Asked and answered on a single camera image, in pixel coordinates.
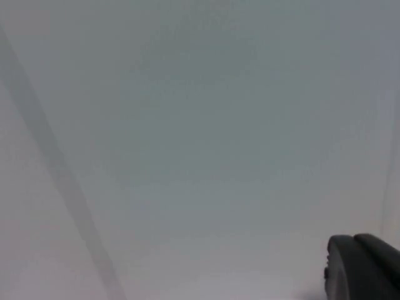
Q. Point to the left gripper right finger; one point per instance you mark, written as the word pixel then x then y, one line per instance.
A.
pixel 382 265

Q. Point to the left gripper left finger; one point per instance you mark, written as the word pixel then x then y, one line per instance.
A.
pixel 347 272

